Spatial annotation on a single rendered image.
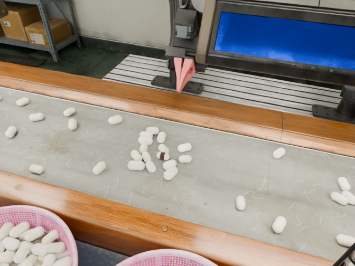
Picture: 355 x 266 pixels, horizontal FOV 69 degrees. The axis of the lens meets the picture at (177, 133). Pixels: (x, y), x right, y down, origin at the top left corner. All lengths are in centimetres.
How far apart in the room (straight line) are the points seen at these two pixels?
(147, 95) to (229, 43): 49
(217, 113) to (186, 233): 37
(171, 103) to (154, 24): 205
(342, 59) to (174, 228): 35
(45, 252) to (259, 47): 46
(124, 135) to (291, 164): 42
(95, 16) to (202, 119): 247
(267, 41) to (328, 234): 39
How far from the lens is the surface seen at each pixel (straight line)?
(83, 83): 89
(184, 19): 60
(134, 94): 80
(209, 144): 67
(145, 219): 49
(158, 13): 273
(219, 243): 48
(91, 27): 314
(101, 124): 74
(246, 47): 34
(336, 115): 103
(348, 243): 58
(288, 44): 34
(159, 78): 106
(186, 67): 63
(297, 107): 103
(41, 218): 56
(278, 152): 67
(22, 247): 55
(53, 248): 53
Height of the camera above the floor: 119
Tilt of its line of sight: 40 degrees down
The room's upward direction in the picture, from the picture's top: 2 degrees clockwise
